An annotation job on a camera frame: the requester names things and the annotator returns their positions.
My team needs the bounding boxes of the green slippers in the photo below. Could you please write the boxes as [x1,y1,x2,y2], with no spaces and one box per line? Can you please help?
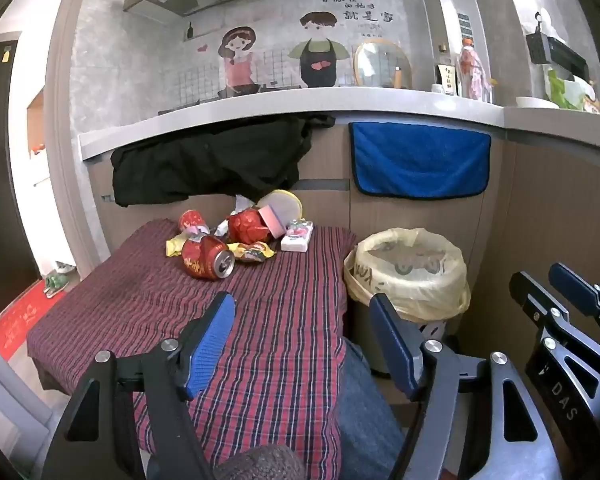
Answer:
[42,260,76,295]

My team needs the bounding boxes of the white stone countertop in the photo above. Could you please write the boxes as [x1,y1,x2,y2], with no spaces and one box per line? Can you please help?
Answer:
[78,87,600,161]

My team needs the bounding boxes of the floral tissue pack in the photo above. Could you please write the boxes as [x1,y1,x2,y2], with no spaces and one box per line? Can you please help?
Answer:
[280,220,315,252]

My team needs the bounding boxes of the cartoon wall sticker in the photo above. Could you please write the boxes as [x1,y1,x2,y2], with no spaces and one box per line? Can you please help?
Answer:
[182,0,398,98]

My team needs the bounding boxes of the person's leg in jeans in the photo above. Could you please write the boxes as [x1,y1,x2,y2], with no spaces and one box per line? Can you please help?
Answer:
[337,337,411,480]

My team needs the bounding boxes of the red plaid cloth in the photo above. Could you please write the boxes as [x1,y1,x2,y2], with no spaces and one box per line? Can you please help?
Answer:
[27,219,358,468]

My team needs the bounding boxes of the red drink can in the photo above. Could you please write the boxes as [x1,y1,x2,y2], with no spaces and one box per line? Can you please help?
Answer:
[181,235,236,281]

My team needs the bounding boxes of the orange drink bottle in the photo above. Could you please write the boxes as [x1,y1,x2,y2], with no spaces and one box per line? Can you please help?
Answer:
[459,37,493,103]

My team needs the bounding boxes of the clear glass bottle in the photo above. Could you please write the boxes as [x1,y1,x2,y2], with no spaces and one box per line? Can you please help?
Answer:
[431,44,461,97]

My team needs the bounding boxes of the plain yellow snack wrapper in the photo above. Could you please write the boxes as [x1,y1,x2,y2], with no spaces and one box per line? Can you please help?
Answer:
[166,232,191,257]

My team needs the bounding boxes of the round wooden-framed mirror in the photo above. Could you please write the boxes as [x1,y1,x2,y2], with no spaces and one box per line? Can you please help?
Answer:
[354,39,413,89]

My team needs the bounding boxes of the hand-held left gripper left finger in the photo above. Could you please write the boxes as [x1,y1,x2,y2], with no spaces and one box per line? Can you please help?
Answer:
[40,291,237,480]

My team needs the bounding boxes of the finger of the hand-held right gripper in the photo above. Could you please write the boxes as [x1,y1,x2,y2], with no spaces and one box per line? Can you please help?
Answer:
[510,271,574,342]
[549,262,600,320]

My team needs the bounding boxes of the green and white plastic bag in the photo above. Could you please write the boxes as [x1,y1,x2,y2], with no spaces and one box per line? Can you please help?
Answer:
[547,70,600,111]

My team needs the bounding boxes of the red snack bag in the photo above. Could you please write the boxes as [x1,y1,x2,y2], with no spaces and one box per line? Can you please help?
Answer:
[228,207,271,243]

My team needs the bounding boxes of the white bowl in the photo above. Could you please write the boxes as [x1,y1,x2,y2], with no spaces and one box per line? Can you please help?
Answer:
[516,96,561,109]

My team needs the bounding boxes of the blue towel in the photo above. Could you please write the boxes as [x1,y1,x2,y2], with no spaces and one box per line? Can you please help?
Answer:
[349,121,492,198]

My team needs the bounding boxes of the red doormat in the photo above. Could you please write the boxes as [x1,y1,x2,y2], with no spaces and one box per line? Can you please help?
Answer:
[0,280,66,361]

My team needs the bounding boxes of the yellow and red snack wrapper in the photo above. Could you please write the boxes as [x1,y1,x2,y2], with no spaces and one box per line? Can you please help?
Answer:
[230,241,278,264]

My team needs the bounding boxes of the black wall rack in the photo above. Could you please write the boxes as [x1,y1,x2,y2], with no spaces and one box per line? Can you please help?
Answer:
[526,10,590,78]

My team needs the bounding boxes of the yellow-rimmed round lid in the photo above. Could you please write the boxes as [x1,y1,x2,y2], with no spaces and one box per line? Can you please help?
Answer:
[257,189,303,228]

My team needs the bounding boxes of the brown textured cloth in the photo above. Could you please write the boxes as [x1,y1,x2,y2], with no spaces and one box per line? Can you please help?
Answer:
[215,444,308,480]

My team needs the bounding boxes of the black cloth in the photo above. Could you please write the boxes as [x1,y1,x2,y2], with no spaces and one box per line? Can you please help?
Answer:
[111,114,336,207]

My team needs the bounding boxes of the black door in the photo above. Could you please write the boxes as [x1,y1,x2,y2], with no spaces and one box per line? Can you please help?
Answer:
[0,40,46,331]

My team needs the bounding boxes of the small red cup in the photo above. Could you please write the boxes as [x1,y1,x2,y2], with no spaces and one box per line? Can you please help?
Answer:
[180,209,211,233]

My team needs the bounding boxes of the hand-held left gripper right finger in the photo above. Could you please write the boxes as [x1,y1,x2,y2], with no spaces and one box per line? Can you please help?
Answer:
[369,292,571,480]

